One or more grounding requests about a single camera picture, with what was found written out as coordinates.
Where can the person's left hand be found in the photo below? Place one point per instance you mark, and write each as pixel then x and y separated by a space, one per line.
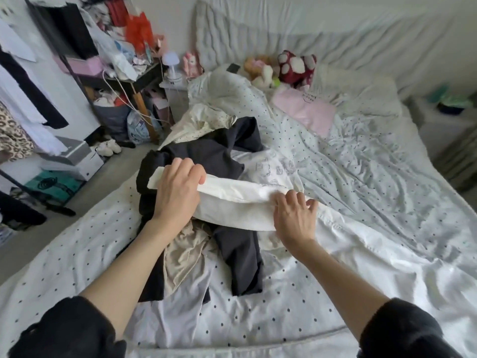
pixel 179 197

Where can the person's right hand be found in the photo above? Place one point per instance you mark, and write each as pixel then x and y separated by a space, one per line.
pixel 294 223

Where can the cream patterned pyjama top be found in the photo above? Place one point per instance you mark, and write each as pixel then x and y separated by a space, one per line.
pixel 272 169

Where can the black garment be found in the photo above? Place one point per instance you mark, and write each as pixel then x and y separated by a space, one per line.
pixel 238 257
pixel 33 89

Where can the light grey smocked garment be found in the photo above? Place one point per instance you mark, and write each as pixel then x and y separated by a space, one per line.
pixel 197 123

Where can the person's right forearm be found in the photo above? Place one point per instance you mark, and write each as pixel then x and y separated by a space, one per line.
pixel 339 283

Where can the person's left forearm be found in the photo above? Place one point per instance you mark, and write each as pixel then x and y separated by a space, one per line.
pixel 127 276

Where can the white dotted bed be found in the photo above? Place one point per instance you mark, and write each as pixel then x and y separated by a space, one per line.
pixel 387 190

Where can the person's black right sleeve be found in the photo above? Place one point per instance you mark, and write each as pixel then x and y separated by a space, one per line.
pixel 406 331

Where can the person's black sleeve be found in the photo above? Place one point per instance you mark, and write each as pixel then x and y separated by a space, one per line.
pixel 406 331
pixel 67 331

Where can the person's black left sleeve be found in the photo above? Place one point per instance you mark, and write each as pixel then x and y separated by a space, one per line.
pixel 67 331

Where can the grey patterned bag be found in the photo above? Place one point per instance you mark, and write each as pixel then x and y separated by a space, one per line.
pixel 139 129

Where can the white shoe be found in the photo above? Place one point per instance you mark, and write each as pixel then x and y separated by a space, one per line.
pixel 103 150
pixel 114 145

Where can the white storage box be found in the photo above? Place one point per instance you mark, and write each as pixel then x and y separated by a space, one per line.
pixel 78 158

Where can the white crumpled blanket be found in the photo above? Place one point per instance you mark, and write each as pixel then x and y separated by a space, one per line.
pixel 223 89

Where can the dark side table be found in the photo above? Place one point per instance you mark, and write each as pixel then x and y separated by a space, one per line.
pixel 138 79

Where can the green object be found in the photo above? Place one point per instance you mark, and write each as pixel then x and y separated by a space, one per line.
pixel 54 188

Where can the small pink plush toy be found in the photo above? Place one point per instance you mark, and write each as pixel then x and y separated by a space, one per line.
pixel 191 65

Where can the small white lamp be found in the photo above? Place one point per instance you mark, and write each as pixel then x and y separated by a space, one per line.
pixel 171 63

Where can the white pillow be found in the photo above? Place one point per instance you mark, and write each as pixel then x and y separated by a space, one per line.
pixel 354 89

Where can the plush toys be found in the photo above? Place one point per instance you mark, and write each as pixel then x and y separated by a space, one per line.
pixel 261 72

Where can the red white plush toy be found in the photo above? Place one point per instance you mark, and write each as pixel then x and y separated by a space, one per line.
pixel 298 69

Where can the pink box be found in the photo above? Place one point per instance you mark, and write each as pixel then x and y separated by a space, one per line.
pixel 82 67

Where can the red bag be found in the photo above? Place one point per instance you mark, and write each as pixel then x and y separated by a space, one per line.
pixel 139 32

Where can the white bedside cabinet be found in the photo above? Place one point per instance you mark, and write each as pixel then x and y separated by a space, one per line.
pixel 443 130

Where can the leopard print hanging garment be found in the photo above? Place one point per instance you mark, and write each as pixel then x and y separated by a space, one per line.
pixel 13 134

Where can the black hanging garment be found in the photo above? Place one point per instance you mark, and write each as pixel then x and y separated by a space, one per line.
pixel 33 89

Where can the green bottle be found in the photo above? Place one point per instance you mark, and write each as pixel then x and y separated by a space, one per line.
pixel 438 93

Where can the dark small box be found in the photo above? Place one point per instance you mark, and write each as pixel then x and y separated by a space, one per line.
pixel 453 106

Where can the black bag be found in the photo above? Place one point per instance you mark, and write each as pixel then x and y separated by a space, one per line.
pixel 67 29

